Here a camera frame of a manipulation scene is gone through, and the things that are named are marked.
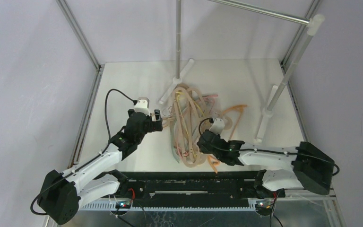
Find pink wire hanger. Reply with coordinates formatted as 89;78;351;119
173;92;219;157

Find aluminium frame right post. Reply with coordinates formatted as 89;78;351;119
280;0;323;69

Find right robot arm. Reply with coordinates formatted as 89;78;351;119
197;130;340;197

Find right black cable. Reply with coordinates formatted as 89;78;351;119
198;117;341;177

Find green wire hanger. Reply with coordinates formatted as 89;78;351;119
169;97;210;165

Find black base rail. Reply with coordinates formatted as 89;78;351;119
124;171;285;210

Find aluminium frame left post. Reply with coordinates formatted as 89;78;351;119
56;0;101;71

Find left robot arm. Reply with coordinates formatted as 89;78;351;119
34;109;163;225

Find metal clothes rack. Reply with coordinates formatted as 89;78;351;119
159;0;324;145

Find aluminium frame post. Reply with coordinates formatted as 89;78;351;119
280;0;323;69
56;0;101;71

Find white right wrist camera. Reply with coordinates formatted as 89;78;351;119
209;118;225;135

